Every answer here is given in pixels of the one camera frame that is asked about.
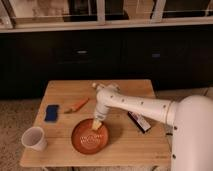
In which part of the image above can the small white bottle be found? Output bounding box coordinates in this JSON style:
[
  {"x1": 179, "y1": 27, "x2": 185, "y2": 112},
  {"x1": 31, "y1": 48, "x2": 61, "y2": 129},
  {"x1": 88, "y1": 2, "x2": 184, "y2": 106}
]
[{"x1": 92, "y1": 82, "x2": 120, "y2": 91}]

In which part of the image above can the wooden side table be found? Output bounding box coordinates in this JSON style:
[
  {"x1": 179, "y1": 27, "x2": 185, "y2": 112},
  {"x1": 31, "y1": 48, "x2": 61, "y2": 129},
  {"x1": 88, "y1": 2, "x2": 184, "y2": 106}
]
[{"x1": 20, "y1": 80, "x2": 171, "y2": 167}]

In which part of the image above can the black candy bar box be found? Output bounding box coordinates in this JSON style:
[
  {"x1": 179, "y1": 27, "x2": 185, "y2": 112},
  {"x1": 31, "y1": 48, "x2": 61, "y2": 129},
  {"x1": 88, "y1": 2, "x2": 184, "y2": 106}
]
[{"x1": 128, "y1": 112, "x2": 151, "y2": 133}]

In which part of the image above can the orange carrot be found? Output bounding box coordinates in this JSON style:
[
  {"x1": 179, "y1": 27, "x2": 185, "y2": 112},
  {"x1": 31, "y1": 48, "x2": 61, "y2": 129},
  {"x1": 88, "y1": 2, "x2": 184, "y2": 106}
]
[{"x1": 64, "y1": 98, "x2": 89, "y2": 114}]

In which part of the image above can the blue sponge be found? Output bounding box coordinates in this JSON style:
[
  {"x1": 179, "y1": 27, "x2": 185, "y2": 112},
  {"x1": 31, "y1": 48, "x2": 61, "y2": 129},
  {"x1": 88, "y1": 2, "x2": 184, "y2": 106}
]
[{"x1": 44, "y1": 105, "x2": 59, "y2": 122}]

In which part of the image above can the dark cabinet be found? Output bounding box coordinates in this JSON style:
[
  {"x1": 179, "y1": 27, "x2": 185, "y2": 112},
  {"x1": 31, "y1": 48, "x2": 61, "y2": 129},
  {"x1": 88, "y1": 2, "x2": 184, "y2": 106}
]
[{"x1": 0, "y1": 25, "x2": 213, "y2": 99}]

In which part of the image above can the black power cable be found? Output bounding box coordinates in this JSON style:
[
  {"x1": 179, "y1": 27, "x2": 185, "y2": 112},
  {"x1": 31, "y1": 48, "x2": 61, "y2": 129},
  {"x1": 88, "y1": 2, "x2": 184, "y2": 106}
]
[{"x1": 165, "y1": 130, "x2": 174, "y2": 148}]

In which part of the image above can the orange ceramic bowl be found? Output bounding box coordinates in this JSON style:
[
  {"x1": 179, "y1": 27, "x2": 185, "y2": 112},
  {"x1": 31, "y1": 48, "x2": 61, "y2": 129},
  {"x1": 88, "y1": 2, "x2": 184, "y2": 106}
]
[{"x1": 71, "y1": 119, "x2": 109, "y2": 155}]

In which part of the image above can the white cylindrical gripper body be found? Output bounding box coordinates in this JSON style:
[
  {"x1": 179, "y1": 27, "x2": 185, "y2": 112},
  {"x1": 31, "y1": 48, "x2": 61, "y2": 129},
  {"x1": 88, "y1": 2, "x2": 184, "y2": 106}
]
[{"x1": 94, "y1": 103, "x2": 109, "y2": 121}]

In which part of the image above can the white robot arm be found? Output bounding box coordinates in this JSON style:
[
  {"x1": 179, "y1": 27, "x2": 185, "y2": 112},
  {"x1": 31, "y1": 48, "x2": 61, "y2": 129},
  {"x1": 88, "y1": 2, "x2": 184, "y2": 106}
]
[{"x1": 92, "y1": 87, "x2": 213, "y2": 171}]

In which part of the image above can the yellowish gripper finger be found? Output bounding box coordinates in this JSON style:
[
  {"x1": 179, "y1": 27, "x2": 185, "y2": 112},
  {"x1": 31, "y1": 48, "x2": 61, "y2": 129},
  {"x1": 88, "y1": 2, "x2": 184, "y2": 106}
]
[{"x1": 92, "y1": 119, "x2": 102, "y2": 130}]

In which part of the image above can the white plastic cup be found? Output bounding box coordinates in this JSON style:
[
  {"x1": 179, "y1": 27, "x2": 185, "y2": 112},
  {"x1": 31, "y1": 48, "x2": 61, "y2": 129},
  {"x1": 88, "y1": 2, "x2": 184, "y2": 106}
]
[{"x1": 21, "y1": 127, "x2": 47, "y2": 151}]

